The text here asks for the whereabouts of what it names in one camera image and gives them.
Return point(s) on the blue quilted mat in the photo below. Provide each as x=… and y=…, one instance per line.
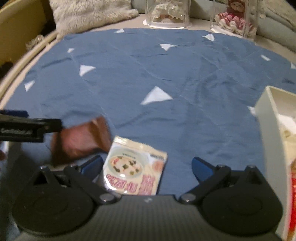
x=187, y=93

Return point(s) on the white cardboard tray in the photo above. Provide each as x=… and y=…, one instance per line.
x=273, y=103

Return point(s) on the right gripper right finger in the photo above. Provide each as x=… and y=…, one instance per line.
x=210, y=178

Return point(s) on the red snack packet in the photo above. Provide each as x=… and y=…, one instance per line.
x=291, y=231

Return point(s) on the left wooden shelf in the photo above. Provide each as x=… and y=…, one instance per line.
x=22, y=21

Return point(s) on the cream crinkled snack bag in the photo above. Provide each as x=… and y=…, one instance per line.
x=287, y=125

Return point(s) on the white soup sachet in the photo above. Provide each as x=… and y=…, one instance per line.
x=132, y=168

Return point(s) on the white doll display case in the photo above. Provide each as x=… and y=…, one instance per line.
x=168, y=14

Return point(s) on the brown sachet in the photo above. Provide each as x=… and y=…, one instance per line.
x=77, y=142

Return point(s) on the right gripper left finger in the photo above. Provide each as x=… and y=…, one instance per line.
x=82, y=177

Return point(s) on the fluffy white pillow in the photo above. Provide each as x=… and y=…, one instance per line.
x=79, y=16

